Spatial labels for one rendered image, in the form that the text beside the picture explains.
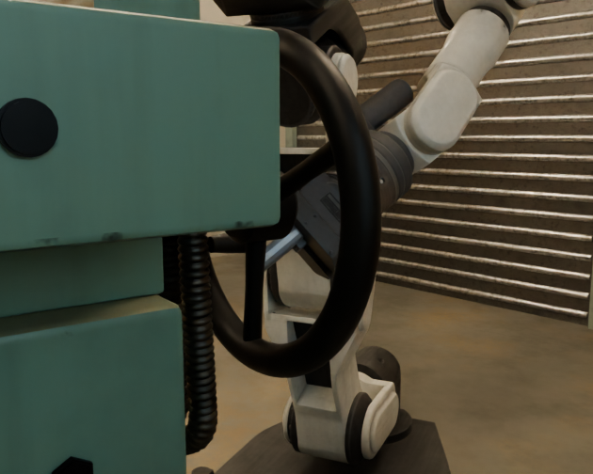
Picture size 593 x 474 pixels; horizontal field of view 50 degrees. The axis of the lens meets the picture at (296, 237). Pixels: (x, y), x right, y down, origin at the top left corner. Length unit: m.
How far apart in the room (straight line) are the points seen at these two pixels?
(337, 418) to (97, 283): 1.03
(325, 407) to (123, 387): 1.02
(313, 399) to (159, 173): 1.13
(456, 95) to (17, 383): 0.61
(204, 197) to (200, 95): 0.03
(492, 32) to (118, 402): 0.71
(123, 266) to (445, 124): 0.53
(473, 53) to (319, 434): 0.79
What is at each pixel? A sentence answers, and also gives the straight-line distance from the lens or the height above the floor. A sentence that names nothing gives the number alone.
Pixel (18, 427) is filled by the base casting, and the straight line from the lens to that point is 0.26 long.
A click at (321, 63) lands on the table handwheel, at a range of 0.46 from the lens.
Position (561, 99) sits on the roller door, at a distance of 3.22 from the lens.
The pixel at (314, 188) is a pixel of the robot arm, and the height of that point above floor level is 0.81.
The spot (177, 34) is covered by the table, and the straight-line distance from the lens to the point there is 0.18.
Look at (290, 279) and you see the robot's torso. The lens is 1.14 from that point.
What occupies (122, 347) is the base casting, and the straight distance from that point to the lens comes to 0.26.
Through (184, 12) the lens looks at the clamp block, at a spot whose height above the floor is 0.95.
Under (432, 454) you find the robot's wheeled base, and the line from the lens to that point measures 1.53.
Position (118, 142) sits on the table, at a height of 0.87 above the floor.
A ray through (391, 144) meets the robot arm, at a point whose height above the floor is 0.86.
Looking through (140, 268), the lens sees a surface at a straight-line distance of 0.28.
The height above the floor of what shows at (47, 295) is 0.81.
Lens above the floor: 0.87
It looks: 9 degrees down
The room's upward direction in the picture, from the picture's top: straight up
